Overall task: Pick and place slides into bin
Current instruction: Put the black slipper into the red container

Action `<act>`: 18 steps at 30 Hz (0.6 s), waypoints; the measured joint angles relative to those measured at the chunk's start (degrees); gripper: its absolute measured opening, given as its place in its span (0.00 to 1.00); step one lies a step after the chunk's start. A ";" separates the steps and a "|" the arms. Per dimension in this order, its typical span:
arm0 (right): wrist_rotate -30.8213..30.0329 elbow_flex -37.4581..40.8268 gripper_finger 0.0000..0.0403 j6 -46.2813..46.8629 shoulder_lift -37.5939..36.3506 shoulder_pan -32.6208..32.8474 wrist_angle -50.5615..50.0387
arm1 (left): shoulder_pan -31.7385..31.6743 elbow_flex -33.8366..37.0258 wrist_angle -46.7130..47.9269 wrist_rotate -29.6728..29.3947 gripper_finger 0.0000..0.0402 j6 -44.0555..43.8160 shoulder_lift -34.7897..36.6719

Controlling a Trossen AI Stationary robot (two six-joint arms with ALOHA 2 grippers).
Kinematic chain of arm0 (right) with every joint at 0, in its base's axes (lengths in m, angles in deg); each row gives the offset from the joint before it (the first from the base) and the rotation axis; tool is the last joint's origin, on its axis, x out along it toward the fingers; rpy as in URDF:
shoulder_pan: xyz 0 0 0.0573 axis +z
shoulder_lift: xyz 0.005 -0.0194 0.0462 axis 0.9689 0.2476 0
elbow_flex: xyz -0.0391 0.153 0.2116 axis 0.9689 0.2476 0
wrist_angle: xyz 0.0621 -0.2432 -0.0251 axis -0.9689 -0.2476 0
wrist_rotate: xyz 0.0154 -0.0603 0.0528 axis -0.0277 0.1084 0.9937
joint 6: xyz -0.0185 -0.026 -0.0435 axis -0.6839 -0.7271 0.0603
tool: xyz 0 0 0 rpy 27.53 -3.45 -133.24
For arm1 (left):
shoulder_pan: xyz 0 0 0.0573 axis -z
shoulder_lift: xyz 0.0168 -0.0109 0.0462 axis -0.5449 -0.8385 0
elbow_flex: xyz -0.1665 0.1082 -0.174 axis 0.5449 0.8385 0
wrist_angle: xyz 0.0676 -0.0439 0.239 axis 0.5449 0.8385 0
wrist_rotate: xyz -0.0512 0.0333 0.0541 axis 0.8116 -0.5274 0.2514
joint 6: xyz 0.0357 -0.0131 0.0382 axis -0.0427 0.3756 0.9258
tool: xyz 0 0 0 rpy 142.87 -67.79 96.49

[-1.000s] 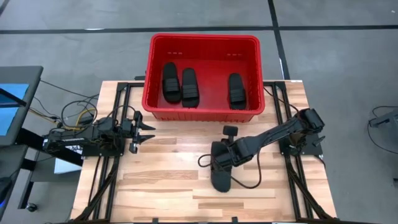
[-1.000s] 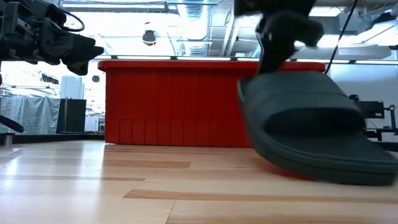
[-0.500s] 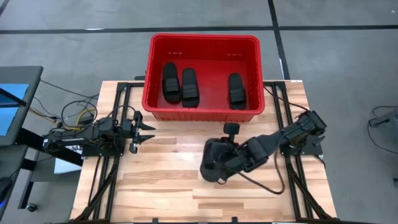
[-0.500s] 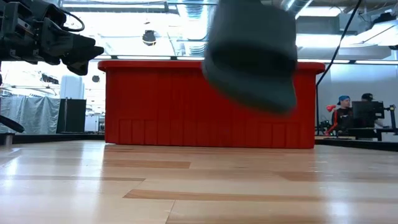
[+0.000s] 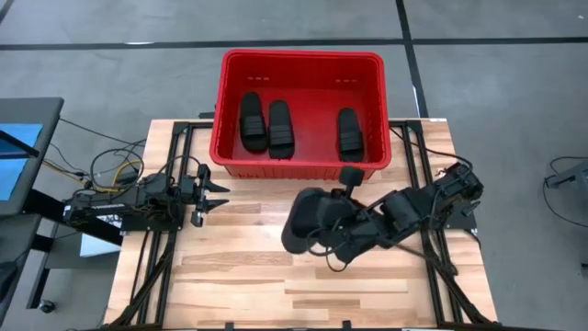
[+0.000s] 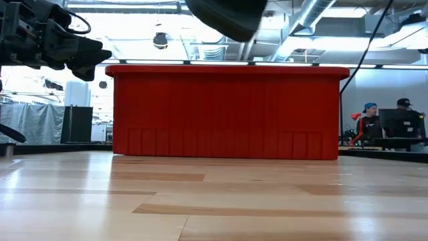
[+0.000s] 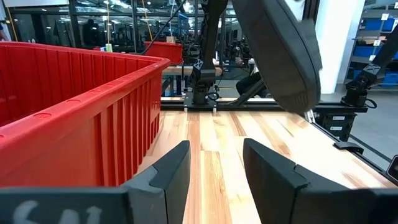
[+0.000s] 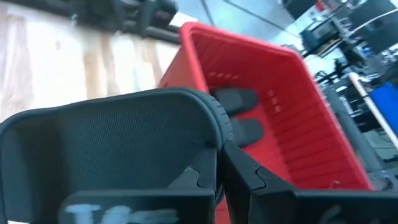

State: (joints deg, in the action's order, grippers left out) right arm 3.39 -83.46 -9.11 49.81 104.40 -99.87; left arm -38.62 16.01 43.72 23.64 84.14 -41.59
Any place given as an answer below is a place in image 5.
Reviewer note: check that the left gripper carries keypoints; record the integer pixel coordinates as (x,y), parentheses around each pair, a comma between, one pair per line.
(202,202)

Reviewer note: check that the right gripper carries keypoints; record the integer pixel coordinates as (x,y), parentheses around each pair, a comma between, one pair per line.
(363,230)

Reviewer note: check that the black rubber slide sandal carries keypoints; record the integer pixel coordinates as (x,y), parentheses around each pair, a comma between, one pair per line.
(350,138)
(281,133)
(312,216)
(252,124)

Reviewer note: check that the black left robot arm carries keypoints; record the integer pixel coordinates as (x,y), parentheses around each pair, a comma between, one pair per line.
(110,207)

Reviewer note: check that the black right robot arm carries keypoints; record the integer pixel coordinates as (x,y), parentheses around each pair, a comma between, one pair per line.
(413,207)

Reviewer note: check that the red plastic bin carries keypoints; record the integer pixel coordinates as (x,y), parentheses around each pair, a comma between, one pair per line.
(317,92)

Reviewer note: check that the white paper box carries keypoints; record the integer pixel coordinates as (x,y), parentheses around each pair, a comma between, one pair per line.
(98,243)

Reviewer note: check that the black desk stand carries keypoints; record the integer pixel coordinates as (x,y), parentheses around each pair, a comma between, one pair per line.
(46,209)

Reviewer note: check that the grey monitor blue screen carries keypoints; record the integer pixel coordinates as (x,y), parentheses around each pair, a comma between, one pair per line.
(18,156)

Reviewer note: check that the black caster wheel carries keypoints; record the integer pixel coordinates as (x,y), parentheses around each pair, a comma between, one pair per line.
(47,306)

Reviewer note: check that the grey device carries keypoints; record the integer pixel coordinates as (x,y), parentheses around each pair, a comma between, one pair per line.
(569,177)

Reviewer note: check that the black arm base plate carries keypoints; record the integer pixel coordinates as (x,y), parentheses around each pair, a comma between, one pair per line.
(466,223)
(138,223)

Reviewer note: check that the black aluminium frame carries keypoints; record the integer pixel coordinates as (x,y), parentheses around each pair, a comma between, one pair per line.
(452,294)
(161,276)

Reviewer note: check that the small black table camera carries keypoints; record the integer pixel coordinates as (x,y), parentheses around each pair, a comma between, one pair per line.
(347,325)

